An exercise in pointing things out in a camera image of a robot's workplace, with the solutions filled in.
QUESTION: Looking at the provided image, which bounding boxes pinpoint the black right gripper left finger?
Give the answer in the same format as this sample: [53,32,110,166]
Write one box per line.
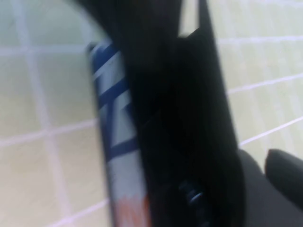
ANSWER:
[139,113,246,227]

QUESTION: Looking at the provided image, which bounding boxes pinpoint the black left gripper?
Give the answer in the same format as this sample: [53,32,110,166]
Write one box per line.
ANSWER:
[71,0,183,71]

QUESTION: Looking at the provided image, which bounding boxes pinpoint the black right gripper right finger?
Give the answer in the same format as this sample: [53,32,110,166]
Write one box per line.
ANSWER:
[264,148,303,204]

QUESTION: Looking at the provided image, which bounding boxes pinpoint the black glasses case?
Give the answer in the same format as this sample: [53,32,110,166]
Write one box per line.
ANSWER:
[86,0,242,227]

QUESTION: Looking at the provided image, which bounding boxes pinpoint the green white-checked tablecloth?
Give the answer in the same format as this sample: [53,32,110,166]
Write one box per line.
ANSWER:
[0,0,303,227]

